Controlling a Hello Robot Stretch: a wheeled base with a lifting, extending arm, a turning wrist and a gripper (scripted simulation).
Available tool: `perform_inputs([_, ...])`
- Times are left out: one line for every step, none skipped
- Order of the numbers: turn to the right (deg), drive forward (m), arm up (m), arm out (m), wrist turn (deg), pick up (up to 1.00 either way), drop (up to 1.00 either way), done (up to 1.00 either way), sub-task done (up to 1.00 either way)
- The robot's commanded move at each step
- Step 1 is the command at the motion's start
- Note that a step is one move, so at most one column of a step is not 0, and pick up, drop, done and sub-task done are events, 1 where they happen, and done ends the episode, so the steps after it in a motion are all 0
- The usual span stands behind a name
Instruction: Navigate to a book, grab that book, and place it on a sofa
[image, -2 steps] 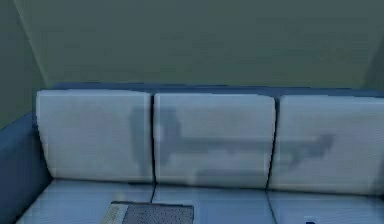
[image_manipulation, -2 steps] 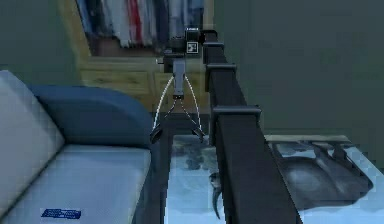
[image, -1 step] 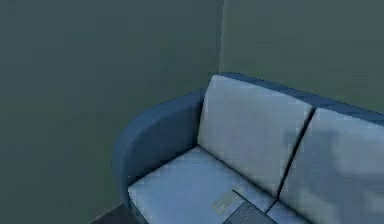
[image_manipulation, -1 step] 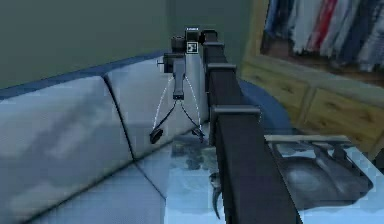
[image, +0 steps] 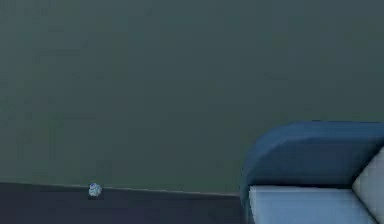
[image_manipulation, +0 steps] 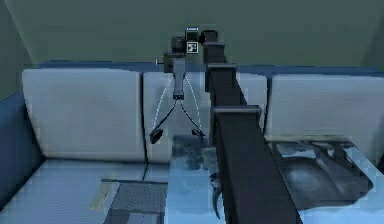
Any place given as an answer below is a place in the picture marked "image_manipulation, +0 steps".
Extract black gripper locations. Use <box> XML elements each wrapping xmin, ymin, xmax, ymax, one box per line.
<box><xmin>148</xmin><ymin>35</ymin><xmax>207</xmax><ymax>145</ymax></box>

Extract blue sofa with white cushions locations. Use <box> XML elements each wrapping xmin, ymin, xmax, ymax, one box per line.
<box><xmin>0</xmin><ymin>59</ymin><xmax>384</xmax><ymax>224</ymax></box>

